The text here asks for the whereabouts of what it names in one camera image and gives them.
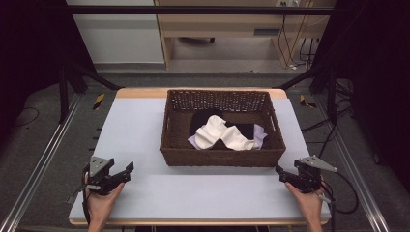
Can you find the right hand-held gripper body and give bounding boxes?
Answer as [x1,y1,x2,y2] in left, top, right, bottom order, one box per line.
[292,156,339,195]

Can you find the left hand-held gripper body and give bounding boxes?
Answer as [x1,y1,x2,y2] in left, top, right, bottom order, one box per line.
[74,156,126,196]

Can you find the lavender sock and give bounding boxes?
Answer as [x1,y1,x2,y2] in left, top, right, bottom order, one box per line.
[187,123,269,151]

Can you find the brown wicker basket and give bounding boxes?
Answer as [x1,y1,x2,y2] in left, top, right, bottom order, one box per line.
[159,89,287,168]

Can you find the white sock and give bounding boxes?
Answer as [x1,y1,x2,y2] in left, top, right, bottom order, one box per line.
[194,114,259,152]

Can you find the black sock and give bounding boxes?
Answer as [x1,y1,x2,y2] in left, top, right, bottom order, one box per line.
[189,108,255,140]

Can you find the person's left hand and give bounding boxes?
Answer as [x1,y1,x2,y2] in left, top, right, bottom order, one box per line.
[84,173,126,224]

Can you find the person's right hand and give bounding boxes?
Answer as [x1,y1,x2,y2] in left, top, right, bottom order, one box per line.
[284,175,324,224]

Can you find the pale blue table mat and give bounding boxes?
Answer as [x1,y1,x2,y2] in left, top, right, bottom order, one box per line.
[69,97,332,222]

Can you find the black metal stand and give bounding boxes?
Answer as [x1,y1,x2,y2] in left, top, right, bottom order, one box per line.
[58,60,123,125]
[278,64,338,126]

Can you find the black curtain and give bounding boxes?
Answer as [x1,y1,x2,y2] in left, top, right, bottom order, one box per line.
[0,0,98,143]
[310,0,410,194]

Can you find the white cabinet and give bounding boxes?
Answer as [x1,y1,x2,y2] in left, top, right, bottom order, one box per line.
[65,0,165,65]

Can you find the light wooden desk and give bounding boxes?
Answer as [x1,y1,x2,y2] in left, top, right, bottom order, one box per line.
[154,0,337,70]

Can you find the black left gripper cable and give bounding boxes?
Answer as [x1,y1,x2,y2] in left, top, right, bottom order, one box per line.
[81,165,92,225]

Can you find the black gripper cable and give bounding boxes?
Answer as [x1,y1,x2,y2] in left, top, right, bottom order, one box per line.
[320,170,360,232]
[81,165,92,225]

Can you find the black floor cables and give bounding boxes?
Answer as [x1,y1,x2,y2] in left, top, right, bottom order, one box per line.
[301,80,356,159]

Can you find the aluminium floor rail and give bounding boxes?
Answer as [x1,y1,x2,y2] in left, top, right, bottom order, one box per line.
[0,93,83,232]
[312,95,392,232]

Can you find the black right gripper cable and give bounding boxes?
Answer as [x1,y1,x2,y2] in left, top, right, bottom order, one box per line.
[320,170,360,232]

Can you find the thin black floor cable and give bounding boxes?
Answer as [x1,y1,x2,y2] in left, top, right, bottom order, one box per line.
[13,106,41,128]

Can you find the yellow cable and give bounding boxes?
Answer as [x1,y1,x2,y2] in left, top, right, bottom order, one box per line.
[279,6,310,69]

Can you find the black horizontal frame bar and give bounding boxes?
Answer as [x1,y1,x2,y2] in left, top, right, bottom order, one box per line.
[66,5,335,15]

